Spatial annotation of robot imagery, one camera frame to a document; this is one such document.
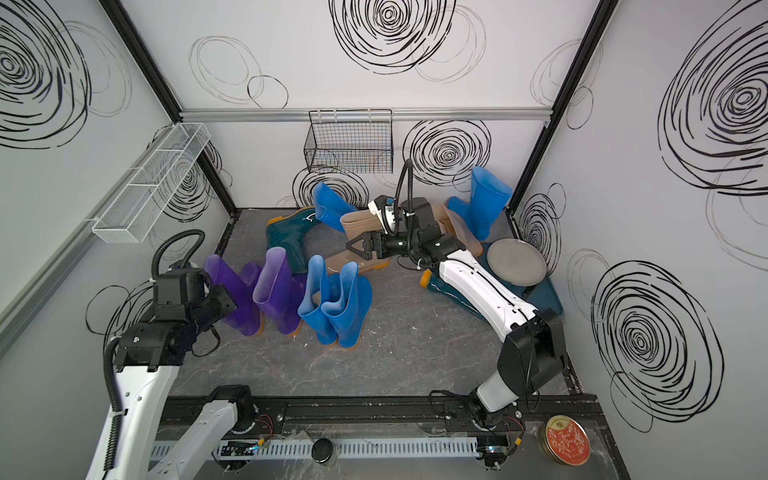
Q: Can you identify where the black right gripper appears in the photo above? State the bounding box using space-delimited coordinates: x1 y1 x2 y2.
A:
347 229 420 264

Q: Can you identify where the beige rain boot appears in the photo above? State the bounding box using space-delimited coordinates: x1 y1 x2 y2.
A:
432 204 483 257
326 210 390 274

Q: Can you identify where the dark green rain boot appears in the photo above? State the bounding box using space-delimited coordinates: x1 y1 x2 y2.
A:
419 270 485 321
265 207 319 274

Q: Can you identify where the purple rain boot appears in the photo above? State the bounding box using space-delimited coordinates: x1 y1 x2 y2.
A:
252 246 304 336
204 254 262 336

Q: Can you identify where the blue rain boot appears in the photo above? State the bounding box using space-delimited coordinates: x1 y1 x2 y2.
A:
446 167 513 241
321 262 373 349
312 182 357 232
297 255 340 346

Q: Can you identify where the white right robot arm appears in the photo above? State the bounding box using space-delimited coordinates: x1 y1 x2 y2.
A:
346 195 567 423

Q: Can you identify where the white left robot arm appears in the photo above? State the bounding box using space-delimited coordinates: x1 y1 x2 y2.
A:
87 229 257 479

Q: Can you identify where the grey round plate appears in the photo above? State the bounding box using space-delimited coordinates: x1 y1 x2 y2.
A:
486 238 548 287

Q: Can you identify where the teal square tray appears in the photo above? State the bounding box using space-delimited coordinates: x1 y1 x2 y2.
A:
479 240 563 315

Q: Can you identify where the black round knob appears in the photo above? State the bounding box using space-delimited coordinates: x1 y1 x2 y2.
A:
311 438 335 464

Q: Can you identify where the red round tin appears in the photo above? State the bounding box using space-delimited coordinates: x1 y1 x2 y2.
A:
538 415 591 467

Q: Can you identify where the white wire basket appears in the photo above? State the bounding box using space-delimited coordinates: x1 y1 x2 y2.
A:
92 123 210 244

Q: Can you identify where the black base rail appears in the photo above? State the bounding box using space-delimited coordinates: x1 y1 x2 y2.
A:
149 392 604 434

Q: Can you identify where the black wire basket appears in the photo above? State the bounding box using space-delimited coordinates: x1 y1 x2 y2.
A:
303 109 394 174

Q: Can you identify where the white slotted cable duct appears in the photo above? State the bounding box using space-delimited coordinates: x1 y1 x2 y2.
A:
149 436 481 462

